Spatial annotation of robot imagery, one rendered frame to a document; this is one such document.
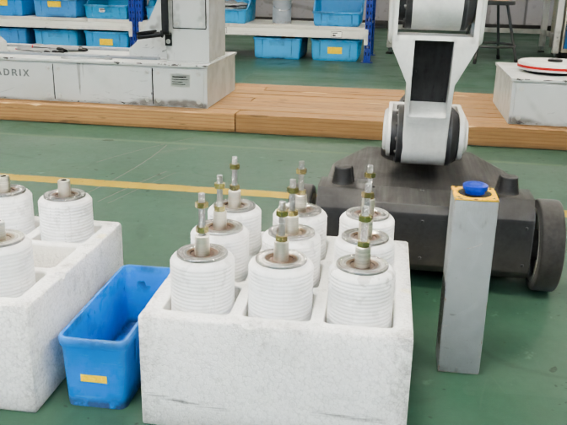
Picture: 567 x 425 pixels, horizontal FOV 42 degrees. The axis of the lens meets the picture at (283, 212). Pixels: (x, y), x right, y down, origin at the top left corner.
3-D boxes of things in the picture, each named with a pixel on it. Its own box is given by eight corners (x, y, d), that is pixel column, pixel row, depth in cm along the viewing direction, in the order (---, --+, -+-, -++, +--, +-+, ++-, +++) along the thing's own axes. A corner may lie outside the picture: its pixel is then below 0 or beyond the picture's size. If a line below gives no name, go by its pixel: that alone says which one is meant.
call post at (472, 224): (434, 352, 134) (450, 187, 124) (474, 355, 133) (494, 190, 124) (437, 371, 127) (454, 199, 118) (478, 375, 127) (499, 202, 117)
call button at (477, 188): (461, 191, 123) (461, 180, 122) (485, 192, 122) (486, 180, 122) (462, 198, 119) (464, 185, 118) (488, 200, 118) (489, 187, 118)
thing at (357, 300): (326, 357, 117) (331, 251, 112) (387, 363, 116) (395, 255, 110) (321, 390, 108) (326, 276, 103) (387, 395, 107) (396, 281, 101)
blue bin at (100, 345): (126, 320, 143) (123, 263, 139) (180, 325, 142) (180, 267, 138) (60, 406, 115) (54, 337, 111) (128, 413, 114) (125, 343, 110)
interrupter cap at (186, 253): (169, 251, 111) (169, 247, 111) (214, 243, 114) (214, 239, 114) (188, 268, 105) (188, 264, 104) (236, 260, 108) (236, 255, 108)
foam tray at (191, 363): (204, 311, 148) (202, 227, 142) (401, 328, 143) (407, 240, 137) (142, 423, 111) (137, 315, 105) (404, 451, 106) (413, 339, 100)
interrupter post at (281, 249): (292, 260, 108) (293, 239, 107) (283, 266, 106) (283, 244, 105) (278, 257, 110) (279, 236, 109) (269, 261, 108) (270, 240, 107)
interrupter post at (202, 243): (191, 254, 110) (191, 233, 109) (206, 251, 111) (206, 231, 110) (197, 260, 108) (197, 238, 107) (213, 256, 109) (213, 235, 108)
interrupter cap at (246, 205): (261, 212, 129) (261, 208, 129) (218, 216, 127) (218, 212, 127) (249, 200, 136) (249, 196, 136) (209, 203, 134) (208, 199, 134)
